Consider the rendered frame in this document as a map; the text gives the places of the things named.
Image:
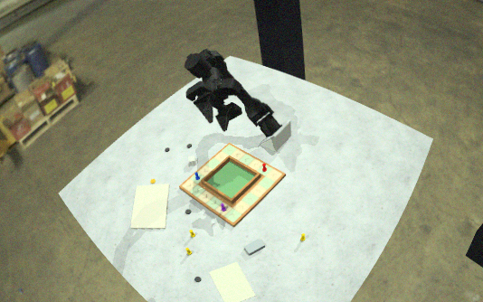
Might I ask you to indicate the orange wooden board frame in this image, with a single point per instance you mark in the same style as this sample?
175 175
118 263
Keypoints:
218 196

